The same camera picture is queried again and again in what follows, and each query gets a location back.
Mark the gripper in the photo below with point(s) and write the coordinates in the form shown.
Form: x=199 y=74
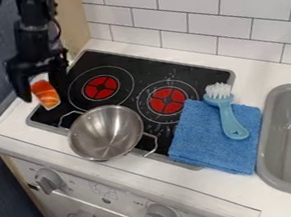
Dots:
x=37 y=47

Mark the orange toy sushi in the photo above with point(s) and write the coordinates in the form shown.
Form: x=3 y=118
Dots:
x=45 y=94

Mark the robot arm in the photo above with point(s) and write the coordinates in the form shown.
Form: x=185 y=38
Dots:
x=32 y=7

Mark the silver pot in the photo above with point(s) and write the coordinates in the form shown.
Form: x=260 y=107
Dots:
x=106 y=132

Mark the toy stove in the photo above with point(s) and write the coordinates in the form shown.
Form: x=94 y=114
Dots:
x=141 y=87

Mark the blue cloth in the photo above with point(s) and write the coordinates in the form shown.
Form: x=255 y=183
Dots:
x=214 y=137

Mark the blue dish brush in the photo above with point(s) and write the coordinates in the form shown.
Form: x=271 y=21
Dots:
x=225 y=110

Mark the toy sink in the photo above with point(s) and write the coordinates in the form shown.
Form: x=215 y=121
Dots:
x=290 y=144

